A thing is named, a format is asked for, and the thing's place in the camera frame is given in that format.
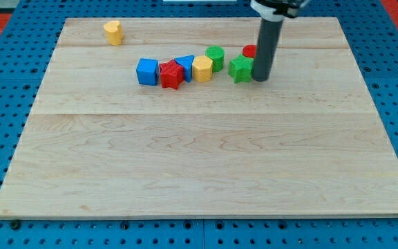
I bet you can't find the green star block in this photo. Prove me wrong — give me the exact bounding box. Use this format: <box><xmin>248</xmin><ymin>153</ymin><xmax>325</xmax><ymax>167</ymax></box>
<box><xmin>228</xmin><ymin>54</ymin><xmax>254</xmax><ymax>84</ymax></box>

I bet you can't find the green cylinder block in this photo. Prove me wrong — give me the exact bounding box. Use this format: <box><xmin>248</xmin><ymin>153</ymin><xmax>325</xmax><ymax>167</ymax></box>
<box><xmin>205</xmin><ymin>46</ymin><xmax>225</xmax><ymax>72</ymax></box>

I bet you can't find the robot arm end black white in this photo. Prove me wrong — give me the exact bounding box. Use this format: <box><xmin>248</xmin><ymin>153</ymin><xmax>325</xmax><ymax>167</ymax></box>
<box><xmin>250</xmin><ymin>0</ymin><xmax>310</xmax><ymax>22</ymax></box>

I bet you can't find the red star block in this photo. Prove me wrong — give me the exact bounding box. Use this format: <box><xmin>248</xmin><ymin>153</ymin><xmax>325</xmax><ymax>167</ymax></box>
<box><xmin>159</xmin><ymin>59</ymin><xmax>184</xmax><ymax>90</ymax></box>

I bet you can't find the yellow hexagon block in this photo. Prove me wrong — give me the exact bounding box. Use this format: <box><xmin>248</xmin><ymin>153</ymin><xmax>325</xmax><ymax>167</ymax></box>
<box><xmin>192</xmin><ymin>55</ymin><xmax>213</xmax><ymax>82</ymax></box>

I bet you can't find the blue triangle block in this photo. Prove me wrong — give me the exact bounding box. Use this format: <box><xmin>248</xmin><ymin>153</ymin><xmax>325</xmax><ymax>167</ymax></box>
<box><xmin>175</xmin><ymin>55</ymin><xmax>195</xmax><ymax>82</ymax></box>

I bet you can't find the blue cube block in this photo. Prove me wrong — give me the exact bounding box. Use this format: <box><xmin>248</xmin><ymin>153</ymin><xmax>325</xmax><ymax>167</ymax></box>
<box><xmin>136</xmin><ymin>58</ymin><xmax>159</xmax><ymax>86</ymax></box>

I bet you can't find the red cylinder block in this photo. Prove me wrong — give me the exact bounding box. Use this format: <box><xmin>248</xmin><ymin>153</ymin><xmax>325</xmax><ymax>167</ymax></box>
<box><xmin>242</xmin><ymin>44</ymin><xmax>257</xmax><ymax>59</ymax></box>

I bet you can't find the wooden board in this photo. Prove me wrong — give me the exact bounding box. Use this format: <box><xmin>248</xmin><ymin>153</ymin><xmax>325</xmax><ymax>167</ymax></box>
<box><xmin>0</xmin><ymin>17</ymin><xmax>398</xmax><ymax>220</ymax></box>

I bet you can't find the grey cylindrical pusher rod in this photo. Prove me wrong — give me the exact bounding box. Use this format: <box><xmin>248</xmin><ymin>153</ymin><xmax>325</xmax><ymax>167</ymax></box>
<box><xmin>252</xmin><ymin>17</ymin><xmax>283</xmax><ymax>82</ymax></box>

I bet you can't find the yellow heart block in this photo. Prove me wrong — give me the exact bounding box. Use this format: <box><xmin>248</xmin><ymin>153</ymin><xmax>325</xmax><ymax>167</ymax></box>
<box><xmin>103</xmin><ymin>20</ymin><xmax>123</xmax><ymax>46</ymax></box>

